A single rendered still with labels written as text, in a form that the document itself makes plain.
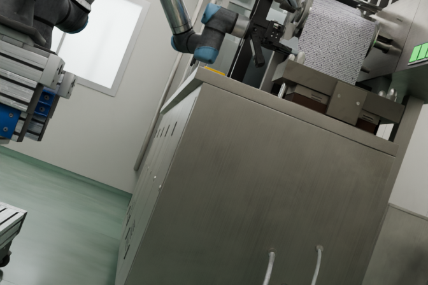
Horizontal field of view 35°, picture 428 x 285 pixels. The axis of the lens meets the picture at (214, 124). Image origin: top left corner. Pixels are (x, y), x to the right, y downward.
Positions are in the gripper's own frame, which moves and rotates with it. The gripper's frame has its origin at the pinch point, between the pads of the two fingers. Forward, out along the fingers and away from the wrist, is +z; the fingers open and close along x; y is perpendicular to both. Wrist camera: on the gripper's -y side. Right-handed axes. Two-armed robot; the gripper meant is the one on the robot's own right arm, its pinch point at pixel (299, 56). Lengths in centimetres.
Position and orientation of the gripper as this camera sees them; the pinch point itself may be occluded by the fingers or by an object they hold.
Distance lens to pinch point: 232.9
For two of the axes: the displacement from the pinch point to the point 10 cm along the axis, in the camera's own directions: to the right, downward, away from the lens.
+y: 3.5, -9.3, 0.6
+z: 9.3, 3.6, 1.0
